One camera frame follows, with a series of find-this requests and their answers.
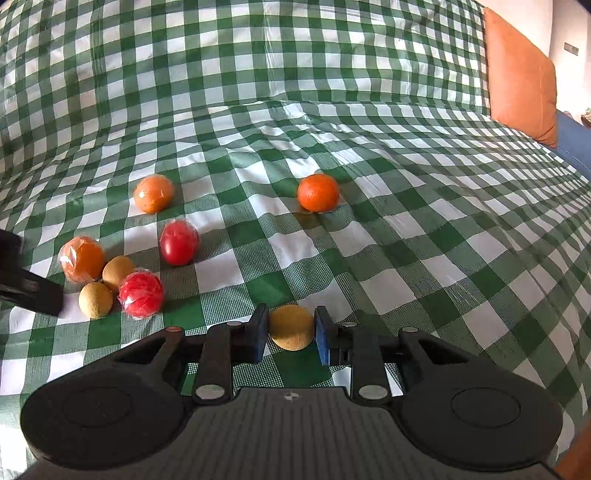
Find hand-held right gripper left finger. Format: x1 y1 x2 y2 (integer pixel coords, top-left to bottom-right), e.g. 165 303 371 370
113 303 270 402

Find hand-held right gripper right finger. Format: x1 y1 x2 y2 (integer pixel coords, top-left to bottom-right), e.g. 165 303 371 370
314 305 477 401

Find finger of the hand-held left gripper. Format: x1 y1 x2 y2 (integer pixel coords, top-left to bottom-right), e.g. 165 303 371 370
0 228 64 317

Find tan longan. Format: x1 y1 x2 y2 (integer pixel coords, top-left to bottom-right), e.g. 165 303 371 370
78 282 114 319
102 256 136 294
269 305 316 352

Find red round fruit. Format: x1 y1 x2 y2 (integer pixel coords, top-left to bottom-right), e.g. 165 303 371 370
118 271 165 319

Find red tomato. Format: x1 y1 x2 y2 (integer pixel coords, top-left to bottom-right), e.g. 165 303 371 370
159 220 201 267

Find unwrapped mandarin orange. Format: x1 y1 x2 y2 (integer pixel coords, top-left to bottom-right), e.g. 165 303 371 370
297 174 341 213

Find green white checked blanket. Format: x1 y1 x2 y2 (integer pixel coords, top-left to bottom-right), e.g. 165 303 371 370
0 0 591 462

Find blue fabric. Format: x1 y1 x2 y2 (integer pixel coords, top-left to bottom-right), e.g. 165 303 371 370
551 108 591 180

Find orange cushion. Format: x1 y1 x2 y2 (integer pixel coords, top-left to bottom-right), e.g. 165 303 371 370
482 7 559 148

